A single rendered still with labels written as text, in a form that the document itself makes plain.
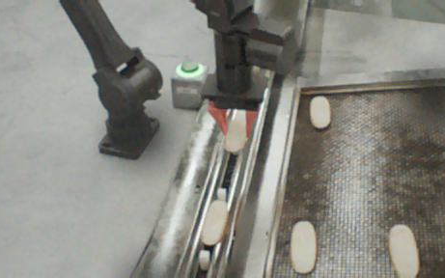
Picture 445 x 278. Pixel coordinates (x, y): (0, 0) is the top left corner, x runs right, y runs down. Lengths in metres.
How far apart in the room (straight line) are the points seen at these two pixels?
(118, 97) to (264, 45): 0.33
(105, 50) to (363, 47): 0.69
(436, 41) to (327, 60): 0.30
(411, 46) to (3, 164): 0.99
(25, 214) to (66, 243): 0.11
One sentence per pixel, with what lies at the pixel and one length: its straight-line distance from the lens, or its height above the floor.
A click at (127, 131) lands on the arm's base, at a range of 1.16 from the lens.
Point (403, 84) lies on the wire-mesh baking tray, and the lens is 1.20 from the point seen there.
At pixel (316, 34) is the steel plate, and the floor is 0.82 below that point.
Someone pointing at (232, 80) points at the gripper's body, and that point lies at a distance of 0.94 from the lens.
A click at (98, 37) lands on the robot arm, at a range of 1.09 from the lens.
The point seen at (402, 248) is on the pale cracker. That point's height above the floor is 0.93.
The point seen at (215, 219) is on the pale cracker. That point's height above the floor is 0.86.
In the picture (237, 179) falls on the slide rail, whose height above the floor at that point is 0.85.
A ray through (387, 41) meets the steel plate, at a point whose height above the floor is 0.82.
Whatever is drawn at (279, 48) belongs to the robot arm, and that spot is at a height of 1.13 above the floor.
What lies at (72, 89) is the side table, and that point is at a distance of 1.40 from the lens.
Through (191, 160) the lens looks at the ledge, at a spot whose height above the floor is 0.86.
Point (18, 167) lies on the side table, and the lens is 1.21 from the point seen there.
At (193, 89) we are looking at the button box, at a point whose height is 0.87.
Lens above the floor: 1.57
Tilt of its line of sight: 39 degrees down
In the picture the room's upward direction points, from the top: 1 degrees counter-clockwise
